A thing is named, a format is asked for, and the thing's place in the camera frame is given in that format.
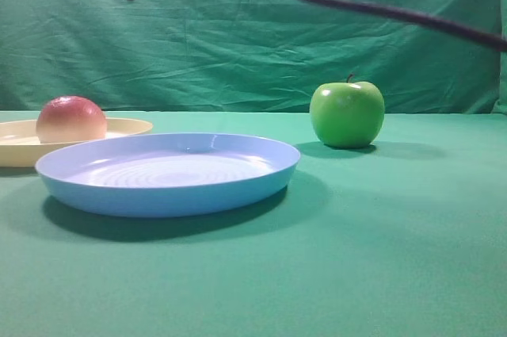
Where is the round reddish yellow bread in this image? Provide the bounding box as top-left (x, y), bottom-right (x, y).
top-left (36, 96), bottom-right (108, 144)

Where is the pale yellow plastic plate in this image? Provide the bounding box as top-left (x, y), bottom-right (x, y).
top-left (0, 117), bottom-right (153, 168)

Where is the blue plastic plate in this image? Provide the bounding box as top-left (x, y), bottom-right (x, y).
top-left (35, 132), bottom-right (301, 218)

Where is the green backdrop cloth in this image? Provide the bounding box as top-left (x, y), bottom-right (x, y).
top-left (1, 0), bottom-right (506, 113)

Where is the green apple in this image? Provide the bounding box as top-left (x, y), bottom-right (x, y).
top-left (309, 79), bottom-right (385, 149)

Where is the black cable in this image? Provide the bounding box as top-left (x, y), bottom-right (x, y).
top-left (252, 0), bottom-right (507, 52)

